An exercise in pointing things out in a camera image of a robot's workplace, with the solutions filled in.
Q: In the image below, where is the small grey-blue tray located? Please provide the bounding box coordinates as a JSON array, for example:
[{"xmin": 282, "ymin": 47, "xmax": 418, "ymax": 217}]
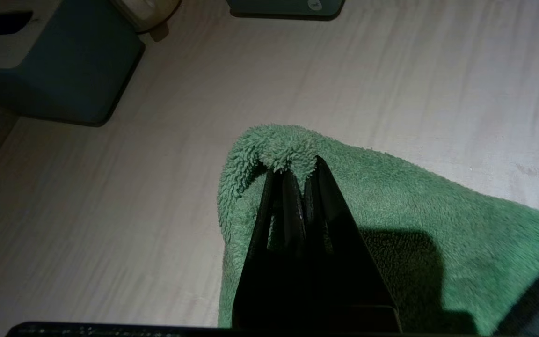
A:
[{"xmin": 226, "ymin": 0, "xmax": 346, "ymax": 21}]

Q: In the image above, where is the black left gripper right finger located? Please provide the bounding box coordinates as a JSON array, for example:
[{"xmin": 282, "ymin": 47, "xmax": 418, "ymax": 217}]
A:
[{"xmin": 303, "ymin": 155, "xmax": 402, "ymax": 329}]

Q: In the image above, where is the grey-blue tissue box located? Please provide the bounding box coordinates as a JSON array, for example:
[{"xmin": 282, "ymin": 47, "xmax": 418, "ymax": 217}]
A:
[{"xmin": 0, "ymin": 0, "xmax": 146, "ymax": 127}]

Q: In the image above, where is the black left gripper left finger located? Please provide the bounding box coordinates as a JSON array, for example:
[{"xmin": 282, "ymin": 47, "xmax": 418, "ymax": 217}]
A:
[{"xmin": 231, "ymin": 168, "xmax": 309, "ymax": 329}]

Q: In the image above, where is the green microfiber cloth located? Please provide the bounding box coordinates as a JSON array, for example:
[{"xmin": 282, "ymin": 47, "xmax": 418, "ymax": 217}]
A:
[{"xmin": 217, "ymin": 124, "xmax": 539, "ymax": 336}]

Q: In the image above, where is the cream ceramic mug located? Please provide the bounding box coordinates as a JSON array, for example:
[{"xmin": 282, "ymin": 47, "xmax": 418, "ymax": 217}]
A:
[{"xmin": 109, "ymin": 0, "xmax": 184, "ymax": 35}]

